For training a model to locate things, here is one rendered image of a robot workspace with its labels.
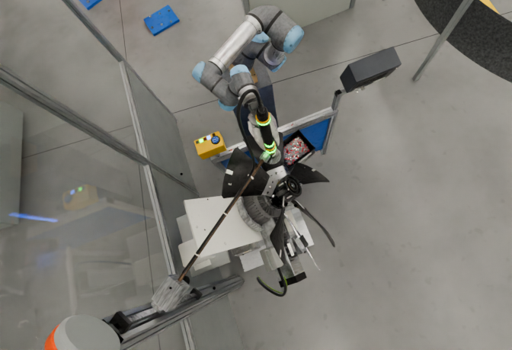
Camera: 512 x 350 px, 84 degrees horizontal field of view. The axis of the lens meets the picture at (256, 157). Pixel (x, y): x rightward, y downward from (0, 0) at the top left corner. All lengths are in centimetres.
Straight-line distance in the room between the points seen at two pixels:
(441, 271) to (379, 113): 143
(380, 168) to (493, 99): 124
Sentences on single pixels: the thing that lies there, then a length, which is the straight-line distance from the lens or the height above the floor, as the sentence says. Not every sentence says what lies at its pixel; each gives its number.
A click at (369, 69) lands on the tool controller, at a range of 168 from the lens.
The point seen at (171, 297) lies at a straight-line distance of 109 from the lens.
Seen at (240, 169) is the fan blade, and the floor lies 140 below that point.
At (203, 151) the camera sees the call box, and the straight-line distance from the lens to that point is 169.
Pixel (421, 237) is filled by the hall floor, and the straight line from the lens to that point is 278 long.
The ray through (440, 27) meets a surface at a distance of 288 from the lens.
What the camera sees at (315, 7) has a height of 21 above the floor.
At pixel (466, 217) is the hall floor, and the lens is 294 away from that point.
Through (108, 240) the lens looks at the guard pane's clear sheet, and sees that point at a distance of 129.
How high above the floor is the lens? 258
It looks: 70 degrees down
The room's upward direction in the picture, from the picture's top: 23 degrees counter-clockwise
